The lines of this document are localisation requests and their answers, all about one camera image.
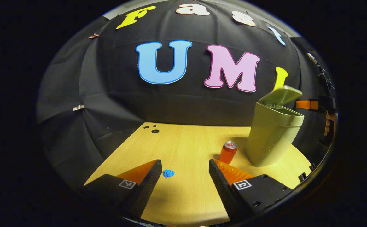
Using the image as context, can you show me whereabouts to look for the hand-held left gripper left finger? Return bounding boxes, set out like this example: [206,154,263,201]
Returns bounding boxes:
[83,159,163,218]

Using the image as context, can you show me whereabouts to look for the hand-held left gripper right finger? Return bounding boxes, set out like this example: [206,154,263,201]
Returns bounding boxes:
[209,159,294,223]

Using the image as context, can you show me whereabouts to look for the orange pop can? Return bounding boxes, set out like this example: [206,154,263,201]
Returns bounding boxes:
[218,141,238,165]

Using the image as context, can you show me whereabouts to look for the pale green desktop garbage bin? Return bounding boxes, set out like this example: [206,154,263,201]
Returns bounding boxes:
[245,85,305,168]

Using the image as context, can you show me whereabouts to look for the wooden desktop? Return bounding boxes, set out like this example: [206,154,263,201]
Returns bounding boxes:
[83,122,312,227]

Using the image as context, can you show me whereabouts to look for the black backdrop cloth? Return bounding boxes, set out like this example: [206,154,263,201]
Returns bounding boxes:
[36,0,337,193]

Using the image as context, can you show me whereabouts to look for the black desk edge bracket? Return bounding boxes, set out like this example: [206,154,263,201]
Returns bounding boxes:
[298,162,316,183]

